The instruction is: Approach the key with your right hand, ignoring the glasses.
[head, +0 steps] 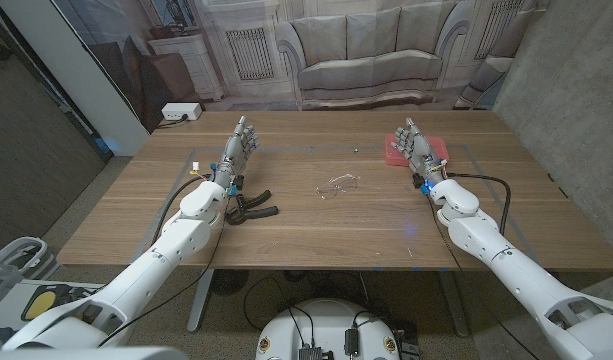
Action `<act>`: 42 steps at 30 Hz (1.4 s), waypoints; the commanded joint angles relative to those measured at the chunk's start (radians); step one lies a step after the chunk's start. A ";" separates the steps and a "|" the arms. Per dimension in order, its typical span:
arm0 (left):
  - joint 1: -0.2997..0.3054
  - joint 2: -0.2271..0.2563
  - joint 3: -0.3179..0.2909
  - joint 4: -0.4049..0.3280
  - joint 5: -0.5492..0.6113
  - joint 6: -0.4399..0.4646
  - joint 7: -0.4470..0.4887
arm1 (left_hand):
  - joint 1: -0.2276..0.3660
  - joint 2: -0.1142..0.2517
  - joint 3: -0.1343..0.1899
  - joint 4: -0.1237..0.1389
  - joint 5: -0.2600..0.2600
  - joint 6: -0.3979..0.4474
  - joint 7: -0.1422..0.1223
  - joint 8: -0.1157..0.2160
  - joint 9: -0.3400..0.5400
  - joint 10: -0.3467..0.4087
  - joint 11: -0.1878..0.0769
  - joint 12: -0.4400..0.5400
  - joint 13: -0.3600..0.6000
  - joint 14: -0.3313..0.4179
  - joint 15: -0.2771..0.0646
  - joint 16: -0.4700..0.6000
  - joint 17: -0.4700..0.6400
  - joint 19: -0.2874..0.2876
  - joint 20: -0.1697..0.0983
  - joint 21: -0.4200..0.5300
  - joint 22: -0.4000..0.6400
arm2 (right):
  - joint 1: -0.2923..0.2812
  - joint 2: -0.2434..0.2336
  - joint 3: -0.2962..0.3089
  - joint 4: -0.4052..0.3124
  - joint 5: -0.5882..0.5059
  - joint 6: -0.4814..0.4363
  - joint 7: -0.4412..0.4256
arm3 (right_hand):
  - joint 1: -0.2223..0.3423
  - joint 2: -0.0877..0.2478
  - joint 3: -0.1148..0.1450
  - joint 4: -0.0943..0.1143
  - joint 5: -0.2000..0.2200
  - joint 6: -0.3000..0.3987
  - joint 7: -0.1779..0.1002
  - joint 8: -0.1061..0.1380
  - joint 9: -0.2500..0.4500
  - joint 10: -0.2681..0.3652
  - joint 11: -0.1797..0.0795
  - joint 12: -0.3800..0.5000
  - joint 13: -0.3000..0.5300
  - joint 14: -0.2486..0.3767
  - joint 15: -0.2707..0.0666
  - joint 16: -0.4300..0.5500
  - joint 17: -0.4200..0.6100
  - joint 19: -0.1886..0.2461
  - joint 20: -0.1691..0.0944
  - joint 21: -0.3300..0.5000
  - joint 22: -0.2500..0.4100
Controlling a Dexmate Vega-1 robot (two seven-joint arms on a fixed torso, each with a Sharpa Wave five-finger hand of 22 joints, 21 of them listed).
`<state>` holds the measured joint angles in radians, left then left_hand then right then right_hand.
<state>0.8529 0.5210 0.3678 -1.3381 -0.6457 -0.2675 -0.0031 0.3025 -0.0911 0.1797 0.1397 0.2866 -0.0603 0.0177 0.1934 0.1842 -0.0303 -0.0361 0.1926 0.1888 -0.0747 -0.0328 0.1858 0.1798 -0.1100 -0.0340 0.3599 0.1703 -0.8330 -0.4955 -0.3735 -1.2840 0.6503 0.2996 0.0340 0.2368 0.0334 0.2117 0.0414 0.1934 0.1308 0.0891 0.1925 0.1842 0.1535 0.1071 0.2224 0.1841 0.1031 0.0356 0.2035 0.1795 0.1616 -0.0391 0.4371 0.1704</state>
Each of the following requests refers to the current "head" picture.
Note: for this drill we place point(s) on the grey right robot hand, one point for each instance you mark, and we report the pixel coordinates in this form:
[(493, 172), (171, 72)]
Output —
[(421, 150)]

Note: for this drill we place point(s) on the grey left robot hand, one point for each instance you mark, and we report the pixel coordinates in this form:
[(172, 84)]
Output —
[(236, 150)]

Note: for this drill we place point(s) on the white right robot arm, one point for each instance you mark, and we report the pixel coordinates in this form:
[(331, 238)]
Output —
[(486, 240)]

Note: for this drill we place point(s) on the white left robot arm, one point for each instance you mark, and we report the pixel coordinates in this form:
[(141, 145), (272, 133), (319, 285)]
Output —
[(171, 240)]

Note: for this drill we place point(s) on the black hand grip tool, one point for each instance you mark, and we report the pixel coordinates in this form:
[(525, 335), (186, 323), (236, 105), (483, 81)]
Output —
[(258, 213)]

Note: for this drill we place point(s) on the clear safety glasses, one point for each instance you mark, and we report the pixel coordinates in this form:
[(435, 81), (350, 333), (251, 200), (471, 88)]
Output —
[(331, 189)]

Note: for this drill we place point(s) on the red plastic box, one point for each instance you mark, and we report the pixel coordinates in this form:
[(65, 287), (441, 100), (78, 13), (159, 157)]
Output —
[(438, 145)]

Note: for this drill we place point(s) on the white power strip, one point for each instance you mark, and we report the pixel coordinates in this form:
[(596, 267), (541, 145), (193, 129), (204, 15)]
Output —
[(181, 111)]

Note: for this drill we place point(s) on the printed living room backdrop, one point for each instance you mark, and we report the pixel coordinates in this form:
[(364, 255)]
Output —
[(366, 50)]

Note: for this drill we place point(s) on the black round floor fan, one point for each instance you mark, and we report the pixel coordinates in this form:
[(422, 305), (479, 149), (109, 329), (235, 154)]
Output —
[(228, 282)]

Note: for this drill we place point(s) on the grey metal table leg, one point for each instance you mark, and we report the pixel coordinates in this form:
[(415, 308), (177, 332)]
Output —
[(201, 300), (456, 310)]

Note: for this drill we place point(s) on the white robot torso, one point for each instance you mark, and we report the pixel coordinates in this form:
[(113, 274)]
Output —
[(326, 325)]

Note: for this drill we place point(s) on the white plastic bin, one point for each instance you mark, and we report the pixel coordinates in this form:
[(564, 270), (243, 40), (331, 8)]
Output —
[(36, 260)]

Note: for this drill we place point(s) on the clear plastic container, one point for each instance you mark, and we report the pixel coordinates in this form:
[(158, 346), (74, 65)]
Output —
[(1, 285)]

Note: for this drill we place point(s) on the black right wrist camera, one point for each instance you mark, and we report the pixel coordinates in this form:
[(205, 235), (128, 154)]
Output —
[(417, 180)]

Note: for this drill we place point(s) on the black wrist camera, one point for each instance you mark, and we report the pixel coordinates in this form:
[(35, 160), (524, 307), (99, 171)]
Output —
[(417, 180), (238, 182)]

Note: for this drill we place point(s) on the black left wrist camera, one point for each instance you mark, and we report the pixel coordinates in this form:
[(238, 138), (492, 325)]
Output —
[(238, 182)]

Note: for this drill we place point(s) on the white wall panel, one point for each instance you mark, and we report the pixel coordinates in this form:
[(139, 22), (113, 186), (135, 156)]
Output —
[(86, 75)]

